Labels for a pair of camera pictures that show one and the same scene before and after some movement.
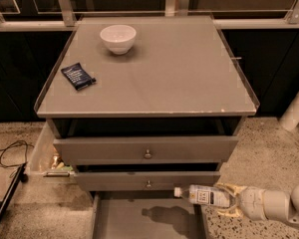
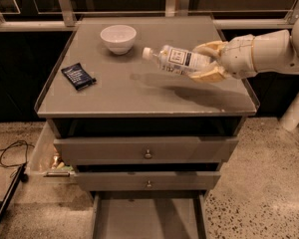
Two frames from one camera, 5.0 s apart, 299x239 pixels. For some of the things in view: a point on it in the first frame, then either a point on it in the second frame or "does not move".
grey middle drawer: x=143 y=180 does not move
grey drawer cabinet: x=143 y=106 does not move
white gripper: x=251 y=198 -> x=237 y=58
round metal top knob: x=148 y=155 does not move
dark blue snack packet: x=79 y=78 does not move
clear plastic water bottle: x=207 y=195 -> x=176 y=59
